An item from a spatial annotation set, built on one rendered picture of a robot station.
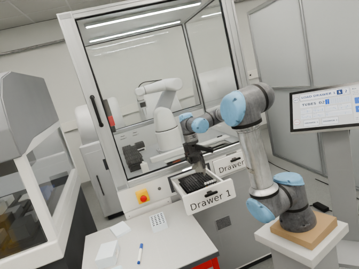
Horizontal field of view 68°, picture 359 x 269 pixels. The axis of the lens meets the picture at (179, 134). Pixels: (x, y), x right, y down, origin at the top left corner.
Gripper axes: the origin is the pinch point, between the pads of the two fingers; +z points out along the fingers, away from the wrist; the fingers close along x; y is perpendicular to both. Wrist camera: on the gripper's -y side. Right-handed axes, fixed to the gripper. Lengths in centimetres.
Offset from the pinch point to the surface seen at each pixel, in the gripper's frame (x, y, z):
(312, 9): -78, -170, -79
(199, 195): 10.5, 8.9, 6.8
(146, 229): -3.3, 39.7, 21.2
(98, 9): -26, 27, -100
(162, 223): 3.5, 31.3, 17.6
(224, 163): -20.1, -22.3, 8.1
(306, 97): -16, -92, -17
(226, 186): 11.2, -7.0, 7.6
